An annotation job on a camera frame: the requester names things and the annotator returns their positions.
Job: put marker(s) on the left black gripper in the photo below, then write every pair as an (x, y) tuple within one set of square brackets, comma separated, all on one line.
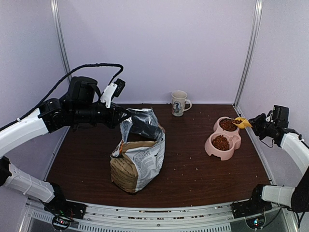
[(113, 119)]

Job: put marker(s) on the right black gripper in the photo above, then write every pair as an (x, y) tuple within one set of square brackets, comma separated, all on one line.
[(255, 123)]

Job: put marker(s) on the yellow plastic scoop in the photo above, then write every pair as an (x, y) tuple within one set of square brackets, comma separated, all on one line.
[(241, 122)]

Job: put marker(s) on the pink double pet bowl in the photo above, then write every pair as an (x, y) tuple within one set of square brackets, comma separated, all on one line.
[(225, 138)]

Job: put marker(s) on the brown pet food bag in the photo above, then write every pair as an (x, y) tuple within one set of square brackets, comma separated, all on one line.
[(139, 156)]

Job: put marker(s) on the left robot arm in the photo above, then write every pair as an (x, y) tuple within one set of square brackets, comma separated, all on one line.
[(83, 103)]

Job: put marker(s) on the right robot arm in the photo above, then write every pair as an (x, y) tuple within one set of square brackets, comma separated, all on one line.
[(275, 125)]

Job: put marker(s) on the white patterned mug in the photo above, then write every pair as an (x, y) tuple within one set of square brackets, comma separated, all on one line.
[(180, 103)]

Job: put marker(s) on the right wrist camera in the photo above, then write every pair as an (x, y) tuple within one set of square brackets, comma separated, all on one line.
[(271, 116)]

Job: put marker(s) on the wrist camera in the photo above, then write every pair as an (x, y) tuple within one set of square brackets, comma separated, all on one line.
[(271, 116), (112, 90)]

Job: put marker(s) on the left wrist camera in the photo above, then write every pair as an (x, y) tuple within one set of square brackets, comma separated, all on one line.
[(112, 90)]

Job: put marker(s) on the right aluminium frame post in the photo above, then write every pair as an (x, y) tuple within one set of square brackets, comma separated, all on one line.
[(257, 16)]

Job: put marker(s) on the aluminium frame post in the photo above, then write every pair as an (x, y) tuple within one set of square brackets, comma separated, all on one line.
[(257, 16), (60, 35)]

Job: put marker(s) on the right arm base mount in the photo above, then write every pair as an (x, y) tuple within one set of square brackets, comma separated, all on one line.
[(253, 206)]

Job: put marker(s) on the aluminium front rail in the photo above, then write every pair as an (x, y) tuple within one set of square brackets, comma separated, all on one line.
[(207, 218)]

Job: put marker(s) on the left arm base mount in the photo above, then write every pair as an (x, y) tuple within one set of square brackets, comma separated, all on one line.
[(67, 209)]

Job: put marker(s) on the left aluminium frame post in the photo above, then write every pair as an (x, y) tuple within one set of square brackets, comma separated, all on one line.
[(60, 35)]

